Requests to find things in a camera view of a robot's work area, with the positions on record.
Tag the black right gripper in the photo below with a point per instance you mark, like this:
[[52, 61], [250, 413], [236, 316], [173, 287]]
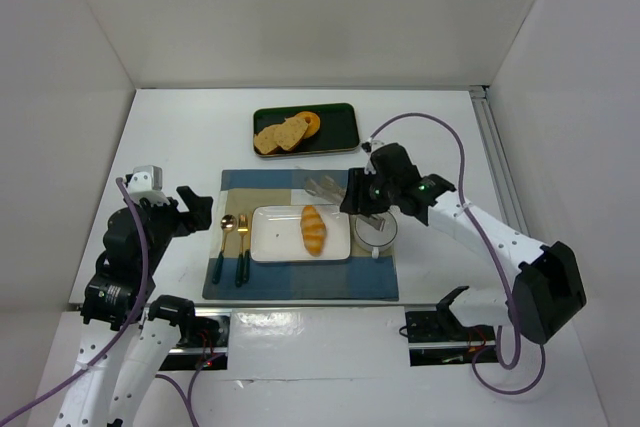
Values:
[[357, 192]]

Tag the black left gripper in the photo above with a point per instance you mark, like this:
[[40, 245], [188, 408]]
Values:
[[185, 212]]

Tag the metal food tongs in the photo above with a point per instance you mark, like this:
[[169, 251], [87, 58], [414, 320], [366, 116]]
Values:
[[329, 190]]

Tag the striped golden bread roll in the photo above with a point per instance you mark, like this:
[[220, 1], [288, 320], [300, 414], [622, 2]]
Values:
[[313, 230]]

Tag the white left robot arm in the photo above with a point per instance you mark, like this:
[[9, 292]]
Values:
[[126, 334]]

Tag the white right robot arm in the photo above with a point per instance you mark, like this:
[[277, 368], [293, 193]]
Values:
[[544, 285]]

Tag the left bread slice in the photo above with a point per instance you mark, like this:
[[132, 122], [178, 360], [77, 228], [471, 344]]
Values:
[[264, 142]]

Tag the seeded bread slice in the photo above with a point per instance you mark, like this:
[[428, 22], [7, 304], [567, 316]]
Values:
[[289, 134]]

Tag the blue beige checked placemat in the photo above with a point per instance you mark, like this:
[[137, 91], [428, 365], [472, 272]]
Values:
[[359, 277]]

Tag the white rectangular plate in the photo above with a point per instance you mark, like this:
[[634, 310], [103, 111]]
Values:
[[276, 235]]

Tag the dark green serving tray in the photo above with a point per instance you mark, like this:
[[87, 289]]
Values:
[[338, 131]]

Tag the gold spoon green handle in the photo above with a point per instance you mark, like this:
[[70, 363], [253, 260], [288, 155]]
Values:
[[228, 224]]

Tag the white bowl with handles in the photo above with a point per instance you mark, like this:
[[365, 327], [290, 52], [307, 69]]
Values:
[[372, 240]]

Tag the gold fork green handle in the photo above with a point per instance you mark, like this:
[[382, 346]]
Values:
[[243, 230]]

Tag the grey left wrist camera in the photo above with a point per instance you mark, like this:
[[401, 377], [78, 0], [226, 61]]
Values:
[[146, 178]]

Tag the orange ring donut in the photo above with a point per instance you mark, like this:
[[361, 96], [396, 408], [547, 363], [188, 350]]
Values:
[[312, 120]]

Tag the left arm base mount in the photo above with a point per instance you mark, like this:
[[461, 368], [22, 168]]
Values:
[[205, 346]]

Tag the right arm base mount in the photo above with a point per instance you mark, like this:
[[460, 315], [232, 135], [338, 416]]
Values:
[[435, 341]]

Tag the aluminium frame rail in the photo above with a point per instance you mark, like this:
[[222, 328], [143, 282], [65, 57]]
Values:
[[500, 167]]

